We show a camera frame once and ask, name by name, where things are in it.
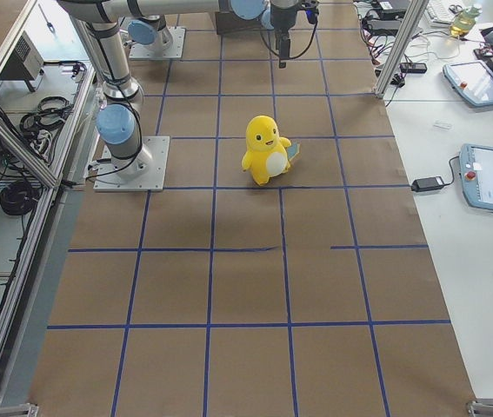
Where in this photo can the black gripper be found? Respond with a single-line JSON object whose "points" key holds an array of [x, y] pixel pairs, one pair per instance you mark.
{"points": [[282, 17]]}

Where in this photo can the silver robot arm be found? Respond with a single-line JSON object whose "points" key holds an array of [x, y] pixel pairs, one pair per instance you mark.
{"points": [[118, 124]]}

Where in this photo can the yellow plush dinosaur toy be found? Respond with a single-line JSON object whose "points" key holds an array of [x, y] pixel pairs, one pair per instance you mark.
{"points": [[267, 153]]}

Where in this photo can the yellow liquid bottle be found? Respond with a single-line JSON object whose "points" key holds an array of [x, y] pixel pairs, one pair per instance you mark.
{"points": [[464, 21]]}

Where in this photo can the upper blue teach pendant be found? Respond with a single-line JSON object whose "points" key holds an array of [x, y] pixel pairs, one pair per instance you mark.
{"points": [[472, 81]]}

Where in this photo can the blue teach pendant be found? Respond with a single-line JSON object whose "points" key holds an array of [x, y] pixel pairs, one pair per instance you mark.
{"points": [[476, 165], [472, 81]]}

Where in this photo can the black power adapter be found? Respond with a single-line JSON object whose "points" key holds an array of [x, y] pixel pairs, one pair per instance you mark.
{"points": [[427, 184]]}

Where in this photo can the lower blue teach pendant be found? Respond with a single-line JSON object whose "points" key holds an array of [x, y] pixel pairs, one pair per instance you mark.
{"points": [[476, 165]]}

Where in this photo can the grey metal box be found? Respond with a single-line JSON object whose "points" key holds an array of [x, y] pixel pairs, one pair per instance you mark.
{"points": [[25, 64]]}

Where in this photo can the aluminium frame post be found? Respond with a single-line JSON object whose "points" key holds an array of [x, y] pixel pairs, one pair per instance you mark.
{"points": [[406, 31]]}

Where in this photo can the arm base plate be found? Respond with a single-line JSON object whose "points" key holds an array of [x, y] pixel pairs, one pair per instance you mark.
{"points": [[167, 45], [147, 172]]}

